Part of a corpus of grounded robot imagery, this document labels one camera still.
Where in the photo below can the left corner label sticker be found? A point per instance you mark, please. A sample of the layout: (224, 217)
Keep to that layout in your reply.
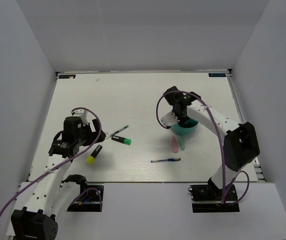
(65, 76)

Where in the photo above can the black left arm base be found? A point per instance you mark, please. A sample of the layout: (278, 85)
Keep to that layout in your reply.
(90, 201)

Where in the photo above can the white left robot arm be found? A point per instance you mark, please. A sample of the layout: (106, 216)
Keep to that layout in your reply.
(56, 191)

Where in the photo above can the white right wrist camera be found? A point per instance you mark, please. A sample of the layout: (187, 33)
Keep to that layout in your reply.
(169, 120)

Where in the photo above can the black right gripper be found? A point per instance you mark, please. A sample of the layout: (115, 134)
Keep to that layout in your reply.
(180, 119)

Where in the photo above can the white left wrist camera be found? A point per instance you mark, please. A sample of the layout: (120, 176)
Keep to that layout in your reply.
(82, 114)

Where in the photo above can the green cap slim pen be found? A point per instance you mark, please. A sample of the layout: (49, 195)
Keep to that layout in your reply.
(116, 132)

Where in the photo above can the corner label sticker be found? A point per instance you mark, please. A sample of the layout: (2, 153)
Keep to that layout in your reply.
(65, 76)
(217, 75)

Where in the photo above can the green black highlighter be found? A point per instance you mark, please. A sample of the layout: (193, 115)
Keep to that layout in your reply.
(122, 140)

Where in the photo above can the teal round desk organizer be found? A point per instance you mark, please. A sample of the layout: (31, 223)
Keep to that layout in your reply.
(185, 128)

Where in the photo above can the mint green eraser pen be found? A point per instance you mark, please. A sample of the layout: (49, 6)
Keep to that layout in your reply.
(181, 142)

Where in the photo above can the yellow black highlighter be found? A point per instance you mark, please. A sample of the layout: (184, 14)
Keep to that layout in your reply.
(94, 154)

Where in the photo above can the right corner label sticker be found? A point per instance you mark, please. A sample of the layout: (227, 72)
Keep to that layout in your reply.
(217, 75)

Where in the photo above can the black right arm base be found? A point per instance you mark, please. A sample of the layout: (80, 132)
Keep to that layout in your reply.
(204, 201)

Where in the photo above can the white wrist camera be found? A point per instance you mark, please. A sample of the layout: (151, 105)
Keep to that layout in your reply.
(169, 120)
(82, 114)

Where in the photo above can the blue ballpoint pen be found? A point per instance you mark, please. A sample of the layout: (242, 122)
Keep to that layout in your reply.
(166, 160)

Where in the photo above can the pink eraser pen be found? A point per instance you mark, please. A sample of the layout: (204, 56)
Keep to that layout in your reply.
(174, 145)

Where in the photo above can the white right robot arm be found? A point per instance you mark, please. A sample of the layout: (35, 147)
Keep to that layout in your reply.
(238, 142)

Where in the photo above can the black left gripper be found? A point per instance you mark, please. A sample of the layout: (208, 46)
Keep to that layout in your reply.
(88, 128)

